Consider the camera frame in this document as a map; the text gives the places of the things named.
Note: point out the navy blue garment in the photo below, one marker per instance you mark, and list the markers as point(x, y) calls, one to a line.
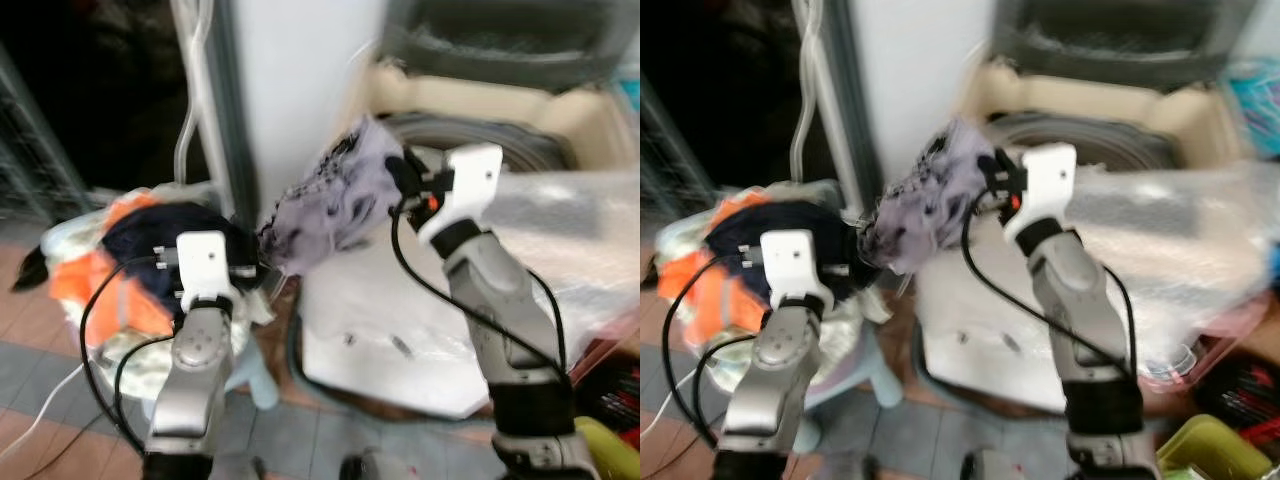
point(150, 235)
point(740, 235)

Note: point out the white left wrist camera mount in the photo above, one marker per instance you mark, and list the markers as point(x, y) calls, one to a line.
point(207, 265)
point(795, 265)

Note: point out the teal cloth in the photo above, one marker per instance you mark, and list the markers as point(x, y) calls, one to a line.
point(1255, 105)
point(631, 95)

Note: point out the orange garment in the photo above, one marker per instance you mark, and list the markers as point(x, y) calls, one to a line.
point(700, 290)
point(110, 290)

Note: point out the black garment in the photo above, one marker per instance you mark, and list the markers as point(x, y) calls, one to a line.
point(32, 270)

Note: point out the grey robot foot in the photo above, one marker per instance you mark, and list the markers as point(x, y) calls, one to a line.
point(368, 468)

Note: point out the pale laundry basket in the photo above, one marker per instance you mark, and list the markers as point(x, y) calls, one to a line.
point(700, 345)
point(110, 345)

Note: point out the yellow green plastic container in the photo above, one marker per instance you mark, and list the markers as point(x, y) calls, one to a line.
point(610, 455)
point(1215, 450)

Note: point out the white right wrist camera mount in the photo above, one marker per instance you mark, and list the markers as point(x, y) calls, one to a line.
point(1045, 185)
point(468, 185)

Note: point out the light blue plastic stool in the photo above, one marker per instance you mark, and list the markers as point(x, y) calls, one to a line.
point(880, 370)
point(258, 375)

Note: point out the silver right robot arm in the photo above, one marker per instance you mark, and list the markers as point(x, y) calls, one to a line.
point(505, 310)
point(1085, 310)

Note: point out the red and black crate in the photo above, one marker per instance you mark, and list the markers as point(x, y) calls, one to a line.
point(612, 395)
point(1235, 395)

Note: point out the grey washer lid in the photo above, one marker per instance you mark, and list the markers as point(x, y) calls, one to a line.
point(1110, 45)
point(500, 45)

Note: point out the grey purple patterned garment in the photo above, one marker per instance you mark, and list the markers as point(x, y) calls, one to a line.
point(930, 205)
point(335, 205)

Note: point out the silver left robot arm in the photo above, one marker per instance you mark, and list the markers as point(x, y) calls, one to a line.
point(195, 370)
point(775, 370)

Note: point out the clear plastic cover sheet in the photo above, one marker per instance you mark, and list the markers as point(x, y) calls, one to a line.
point(575, 240)
point(1180, 240)

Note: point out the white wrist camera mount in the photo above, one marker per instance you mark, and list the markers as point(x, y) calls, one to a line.
point(207, 265)
point(468, 185)
point(1045, 185)
point(795, 265)

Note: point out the white top-load washing machine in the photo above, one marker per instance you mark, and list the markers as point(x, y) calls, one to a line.
point(985, 340)
point(400, 330)

